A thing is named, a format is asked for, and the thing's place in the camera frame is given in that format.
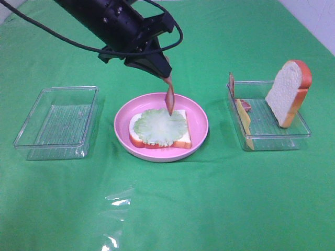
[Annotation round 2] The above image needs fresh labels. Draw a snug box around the green lettuce leaf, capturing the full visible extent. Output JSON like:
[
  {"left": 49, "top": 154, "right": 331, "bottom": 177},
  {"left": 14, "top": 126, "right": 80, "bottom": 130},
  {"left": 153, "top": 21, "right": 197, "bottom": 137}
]
[{"left": 133, "top": 107, "right": 189, "bottom": 146}]

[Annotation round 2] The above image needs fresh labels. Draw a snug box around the pink round plate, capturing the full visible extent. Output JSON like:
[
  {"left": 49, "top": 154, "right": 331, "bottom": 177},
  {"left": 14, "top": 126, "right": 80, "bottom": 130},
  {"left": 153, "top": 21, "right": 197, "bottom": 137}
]
[{"left": 114, "top": 93, "right": 209, "bottom": 163}]

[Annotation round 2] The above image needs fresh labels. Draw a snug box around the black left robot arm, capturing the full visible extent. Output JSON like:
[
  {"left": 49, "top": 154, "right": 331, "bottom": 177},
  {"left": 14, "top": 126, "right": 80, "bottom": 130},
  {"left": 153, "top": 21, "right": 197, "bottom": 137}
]
[{"left": 57, "top": 1, "right": 175, "bottom": 78}]

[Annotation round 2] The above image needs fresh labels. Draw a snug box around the bacon strip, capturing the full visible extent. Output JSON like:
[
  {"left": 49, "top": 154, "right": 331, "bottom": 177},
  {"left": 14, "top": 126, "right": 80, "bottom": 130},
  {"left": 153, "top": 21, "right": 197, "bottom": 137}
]
[
  {"left": 228, "top": 72, "right": 251, "bottom": 112},
  {"left": 163, "top": 73, "right": 175, "bottom": 116}
]

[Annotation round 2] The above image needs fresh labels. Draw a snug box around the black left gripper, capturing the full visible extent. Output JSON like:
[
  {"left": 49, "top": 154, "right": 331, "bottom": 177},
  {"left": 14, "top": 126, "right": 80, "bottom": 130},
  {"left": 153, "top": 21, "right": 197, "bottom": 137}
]
[{"left": 98, "top": 13, "right": 175, "bottom": 78}]

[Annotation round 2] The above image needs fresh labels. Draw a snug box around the green tablecloth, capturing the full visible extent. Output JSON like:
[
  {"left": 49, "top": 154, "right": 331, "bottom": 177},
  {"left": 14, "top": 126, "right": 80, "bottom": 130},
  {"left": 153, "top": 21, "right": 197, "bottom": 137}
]
[{"left": 1, "top": 1, "right": 334, "bottom": 250}]

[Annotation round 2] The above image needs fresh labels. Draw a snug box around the yellow cheese slice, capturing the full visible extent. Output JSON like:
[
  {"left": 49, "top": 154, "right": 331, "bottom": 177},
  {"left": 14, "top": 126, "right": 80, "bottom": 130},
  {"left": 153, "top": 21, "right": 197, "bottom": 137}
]
[{"left": 236, "top": 99, "right": 254, "bottom": 150}]

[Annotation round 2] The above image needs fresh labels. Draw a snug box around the bread slice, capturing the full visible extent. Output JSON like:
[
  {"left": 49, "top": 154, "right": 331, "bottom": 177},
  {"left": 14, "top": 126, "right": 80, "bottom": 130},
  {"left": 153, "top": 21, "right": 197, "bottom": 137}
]
[
  {"left": 265, "top": 59, "right": 312, "bottom": 128},
  {"left": 128, "top": 109, "right": 193, "bottom": 150}
]

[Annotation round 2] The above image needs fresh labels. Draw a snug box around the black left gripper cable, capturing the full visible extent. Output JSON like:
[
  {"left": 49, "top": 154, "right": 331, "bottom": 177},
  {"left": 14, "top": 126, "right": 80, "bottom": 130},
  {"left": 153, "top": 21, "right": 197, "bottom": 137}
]
[{"left": 0, "top": 0, "right": 184, "bottom": 56}]

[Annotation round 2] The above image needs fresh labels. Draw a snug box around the clear plastic tray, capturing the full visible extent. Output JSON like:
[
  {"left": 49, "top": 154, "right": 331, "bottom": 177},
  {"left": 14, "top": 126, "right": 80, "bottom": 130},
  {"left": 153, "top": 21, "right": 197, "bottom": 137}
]
[
  {"left": 228, "top": 81, "right": 311, "bottom": 151},
  {"left": 13, "top": 86, "right": 99, "bottom": 161}
]

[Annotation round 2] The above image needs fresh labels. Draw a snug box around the clear left plastic tray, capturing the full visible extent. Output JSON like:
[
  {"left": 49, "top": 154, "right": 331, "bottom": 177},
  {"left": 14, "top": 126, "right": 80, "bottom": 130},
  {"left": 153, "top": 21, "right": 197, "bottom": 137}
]
[{"left": 13, "top": 86, "right": 99, "bottom": 161}]

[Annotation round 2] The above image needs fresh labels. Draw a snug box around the clear right plastic tray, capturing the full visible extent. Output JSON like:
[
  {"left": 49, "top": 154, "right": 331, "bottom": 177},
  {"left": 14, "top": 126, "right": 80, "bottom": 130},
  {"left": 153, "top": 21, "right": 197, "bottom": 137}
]
[{"left": 228, "top": 81, "right": 311, "bottom": 151}]

